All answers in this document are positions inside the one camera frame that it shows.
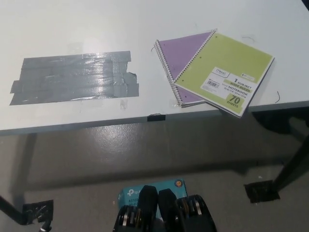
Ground purple spiral notebook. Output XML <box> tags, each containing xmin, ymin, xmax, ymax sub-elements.
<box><xmin>154</xmin><ymin>29</ymin><xmax>218</xmax><ymax>109</ymax></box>

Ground green Mead spiral notebook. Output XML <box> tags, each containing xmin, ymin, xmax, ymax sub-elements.
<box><xmin>174</xmin><ymin>32</ymin><xmax>276</xmax><ymax>119</ymax></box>

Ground black robot torso blocks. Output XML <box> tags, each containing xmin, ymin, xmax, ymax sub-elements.
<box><xmin>112</xmin><ymin>184</ymin><xmax>217</xmax><ymax>232</ymax></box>

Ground black tape strip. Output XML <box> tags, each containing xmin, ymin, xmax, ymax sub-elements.
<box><xmin>147</xmin><ymin>114</ymin><xmax>167</xmax><ymax>122</ymax></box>

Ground teal tp-link box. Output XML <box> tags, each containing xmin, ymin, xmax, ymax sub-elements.
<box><xmin>117</xmin><ymin>178</ymin><xmax>189</xmax><ymax>218</ymax></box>

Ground black floor tape patch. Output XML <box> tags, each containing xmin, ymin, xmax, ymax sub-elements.
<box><xmin>21</xmin><ymin>199</ymin><xmax>55</xmax><ymax>226</ymax></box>
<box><xmin>243</xmin><ymin>179</ymin><xmax>281</xmax><ymax>203</ymax></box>

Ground grey duct tape patch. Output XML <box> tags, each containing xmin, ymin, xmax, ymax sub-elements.
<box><xmin>9</xmin><ymin>50</ymin><xmax>140</xmax><ymax>106</ymax></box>

